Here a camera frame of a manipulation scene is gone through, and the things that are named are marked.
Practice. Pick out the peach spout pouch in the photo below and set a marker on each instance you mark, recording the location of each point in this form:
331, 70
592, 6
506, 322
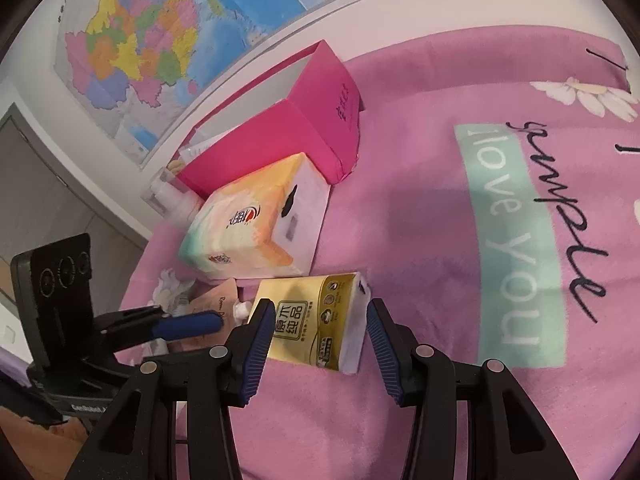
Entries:
215, 300

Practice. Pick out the grey door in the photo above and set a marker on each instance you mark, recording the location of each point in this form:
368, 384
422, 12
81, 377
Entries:
50, 200

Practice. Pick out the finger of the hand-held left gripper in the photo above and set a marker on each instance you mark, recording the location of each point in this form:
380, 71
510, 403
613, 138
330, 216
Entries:
190, 324

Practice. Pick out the yellow tissue pack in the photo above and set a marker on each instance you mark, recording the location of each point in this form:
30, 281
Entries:
310, 320

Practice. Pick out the pink cardboard box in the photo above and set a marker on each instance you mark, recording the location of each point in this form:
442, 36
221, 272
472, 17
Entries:
305, 130

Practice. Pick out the pink printed blanket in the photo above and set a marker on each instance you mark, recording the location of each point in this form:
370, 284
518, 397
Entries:
425, 210

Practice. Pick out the person's left forearm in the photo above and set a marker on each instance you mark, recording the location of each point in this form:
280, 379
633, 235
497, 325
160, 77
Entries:
25, 450

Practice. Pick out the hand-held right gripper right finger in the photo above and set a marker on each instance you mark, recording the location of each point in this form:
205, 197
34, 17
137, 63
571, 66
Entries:
385, 350

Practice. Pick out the colourful wall map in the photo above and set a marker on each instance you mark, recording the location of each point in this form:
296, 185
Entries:
150, 35

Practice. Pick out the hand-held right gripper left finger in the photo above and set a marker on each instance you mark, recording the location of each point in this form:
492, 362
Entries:
257, 350

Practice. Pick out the person's left hand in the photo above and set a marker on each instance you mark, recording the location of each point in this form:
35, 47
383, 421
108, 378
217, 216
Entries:
60, 425

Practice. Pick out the pastel tissue box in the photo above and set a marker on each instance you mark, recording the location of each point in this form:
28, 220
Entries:
240, 230

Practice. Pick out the white pump bottle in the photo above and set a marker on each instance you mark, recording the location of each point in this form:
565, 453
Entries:
175, 205

